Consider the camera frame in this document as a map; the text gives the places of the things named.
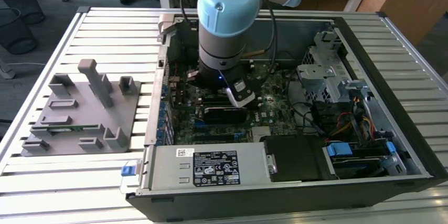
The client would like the silver power supply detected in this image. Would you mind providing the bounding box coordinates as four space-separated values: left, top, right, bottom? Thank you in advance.
137 142 273 192

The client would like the white camera with black plate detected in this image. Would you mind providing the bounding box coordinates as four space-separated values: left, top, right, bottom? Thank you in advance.
225 78 256 109

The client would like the blue disk carrier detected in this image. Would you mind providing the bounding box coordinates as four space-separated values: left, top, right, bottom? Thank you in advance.
325 142 353 161

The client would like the green RAM stick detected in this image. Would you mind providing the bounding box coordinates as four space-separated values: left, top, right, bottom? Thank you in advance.
201 101 261 109
44 123 99 133

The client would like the green motherboard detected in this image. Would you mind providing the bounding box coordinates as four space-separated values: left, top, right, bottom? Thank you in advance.
163 60 325 146

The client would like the grey parts rack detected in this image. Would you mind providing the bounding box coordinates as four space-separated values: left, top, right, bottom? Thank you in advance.
19 58 143 158

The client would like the silver drive cage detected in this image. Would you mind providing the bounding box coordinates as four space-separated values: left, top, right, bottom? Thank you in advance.
296 31 372 104

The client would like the white table foot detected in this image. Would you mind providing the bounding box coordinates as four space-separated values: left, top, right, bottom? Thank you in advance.
0 57 17 80

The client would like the silver heat sink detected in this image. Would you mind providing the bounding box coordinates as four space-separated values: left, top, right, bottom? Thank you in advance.
251 126 272 141

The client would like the orange power wire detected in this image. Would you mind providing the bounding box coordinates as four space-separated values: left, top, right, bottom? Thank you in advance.
324 121 353 141

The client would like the small graphics card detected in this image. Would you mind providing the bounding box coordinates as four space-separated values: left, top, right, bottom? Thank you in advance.
203 106 248 124

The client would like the black camera cable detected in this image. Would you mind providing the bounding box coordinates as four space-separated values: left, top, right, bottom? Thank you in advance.
268 7 279 74

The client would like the black PC case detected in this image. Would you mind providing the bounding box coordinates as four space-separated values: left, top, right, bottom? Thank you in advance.
119 13 448 223

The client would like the black hard disk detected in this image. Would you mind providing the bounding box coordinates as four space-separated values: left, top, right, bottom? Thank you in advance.
331 155 388 180

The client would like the yellow power wire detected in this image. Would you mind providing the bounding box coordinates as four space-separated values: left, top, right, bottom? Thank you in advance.
361 115 372 142

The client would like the black mesh waste bin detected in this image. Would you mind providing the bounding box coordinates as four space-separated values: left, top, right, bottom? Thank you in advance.
9 0 47 25
0 7 39 56

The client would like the black plastic bracket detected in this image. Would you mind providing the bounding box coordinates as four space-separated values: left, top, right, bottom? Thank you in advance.
312 101 347 133

